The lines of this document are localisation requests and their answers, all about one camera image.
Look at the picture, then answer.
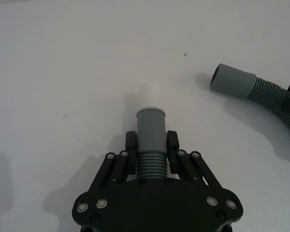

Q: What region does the white plastic pipe connector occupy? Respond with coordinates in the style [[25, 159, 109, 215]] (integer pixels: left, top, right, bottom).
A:
[[139, 81, 160, 110]]

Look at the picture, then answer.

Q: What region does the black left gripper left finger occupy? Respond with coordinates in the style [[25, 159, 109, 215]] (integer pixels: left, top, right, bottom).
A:
[[87, 131, 138, 193]]

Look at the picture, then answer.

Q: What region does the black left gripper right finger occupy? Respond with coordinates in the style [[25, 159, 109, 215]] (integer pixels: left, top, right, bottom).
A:
[[166, 130, 220, 191]]

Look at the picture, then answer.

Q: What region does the grey corrugated hose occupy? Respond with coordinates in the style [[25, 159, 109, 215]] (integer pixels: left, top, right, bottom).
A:
[[209, 63, 290, 146], [136, 108, 167, 181]]

